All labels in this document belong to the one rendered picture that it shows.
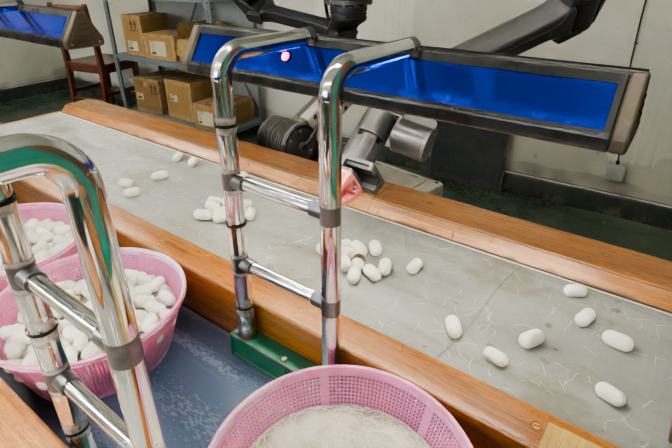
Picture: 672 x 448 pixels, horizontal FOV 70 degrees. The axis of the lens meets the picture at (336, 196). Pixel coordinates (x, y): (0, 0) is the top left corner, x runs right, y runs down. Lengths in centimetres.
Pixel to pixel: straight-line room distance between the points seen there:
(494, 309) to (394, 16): 240
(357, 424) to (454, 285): 29
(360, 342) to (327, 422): 10
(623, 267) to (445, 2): 217
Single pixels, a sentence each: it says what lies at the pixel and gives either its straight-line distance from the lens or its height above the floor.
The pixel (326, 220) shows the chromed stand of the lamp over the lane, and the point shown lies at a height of 96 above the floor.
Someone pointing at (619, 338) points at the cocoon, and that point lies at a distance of 75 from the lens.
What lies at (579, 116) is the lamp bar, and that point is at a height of 107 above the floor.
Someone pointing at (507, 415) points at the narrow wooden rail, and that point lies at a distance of 59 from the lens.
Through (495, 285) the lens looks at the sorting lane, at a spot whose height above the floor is 74.
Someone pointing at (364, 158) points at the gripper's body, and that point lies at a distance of 78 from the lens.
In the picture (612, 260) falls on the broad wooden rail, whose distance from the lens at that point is 90.
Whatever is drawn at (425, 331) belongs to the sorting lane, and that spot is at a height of 74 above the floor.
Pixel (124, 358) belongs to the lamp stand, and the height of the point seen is 96.
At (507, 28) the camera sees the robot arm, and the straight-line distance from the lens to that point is 94.
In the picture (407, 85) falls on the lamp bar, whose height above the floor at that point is 107.
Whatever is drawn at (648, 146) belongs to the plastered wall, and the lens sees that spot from 276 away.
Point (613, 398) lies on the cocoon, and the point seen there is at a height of 75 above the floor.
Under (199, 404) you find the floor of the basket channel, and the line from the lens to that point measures 71.
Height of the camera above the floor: 120
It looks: 26 degrees down
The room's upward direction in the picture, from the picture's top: straight up
